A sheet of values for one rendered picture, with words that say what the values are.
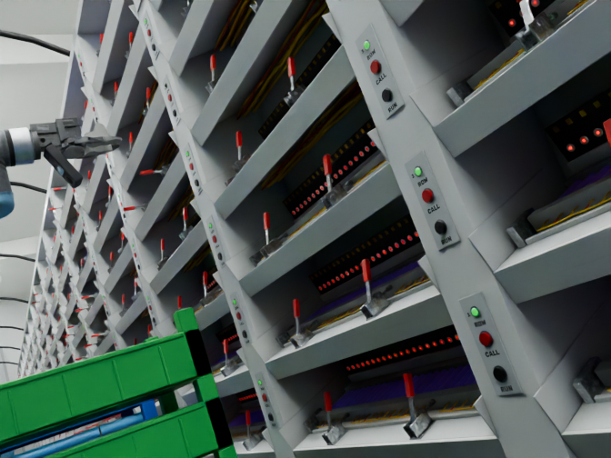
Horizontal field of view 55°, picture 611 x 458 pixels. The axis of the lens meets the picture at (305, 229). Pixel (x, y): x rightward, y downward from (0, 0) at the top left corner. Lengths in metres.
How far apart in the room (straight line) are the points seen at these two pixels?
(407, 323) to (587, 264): 0.30
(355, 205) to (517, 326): 0.31
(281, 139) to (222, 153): 0.39
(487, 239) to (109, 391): 0.45
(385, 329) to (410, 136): 0.30
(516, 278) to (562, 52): 0.24
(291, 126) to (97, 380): 0.55
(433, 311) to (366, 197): 0.19
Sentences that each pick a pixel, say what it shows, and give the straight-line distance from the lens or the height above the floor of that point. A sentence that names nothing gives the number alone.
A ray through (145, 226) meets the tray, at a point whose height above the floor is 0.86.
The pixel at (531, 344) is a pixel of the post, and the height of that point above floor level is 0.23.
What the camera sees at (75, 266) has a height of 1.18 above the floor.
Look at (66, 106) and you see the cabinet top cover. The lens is 2.81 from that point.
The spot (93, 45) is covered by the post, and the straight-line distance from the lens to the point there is 2.36.
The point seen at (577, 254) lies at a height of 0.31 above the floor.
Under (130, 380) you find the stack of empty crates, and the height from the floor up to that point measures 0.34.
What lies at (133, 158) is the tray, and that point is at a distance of 1.92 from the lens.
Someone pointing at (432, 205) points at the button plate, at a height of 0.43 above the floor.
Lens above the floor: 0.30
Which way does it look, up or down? 12 degrees up
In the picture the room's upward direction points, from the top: 19 degrees counter-clockwise
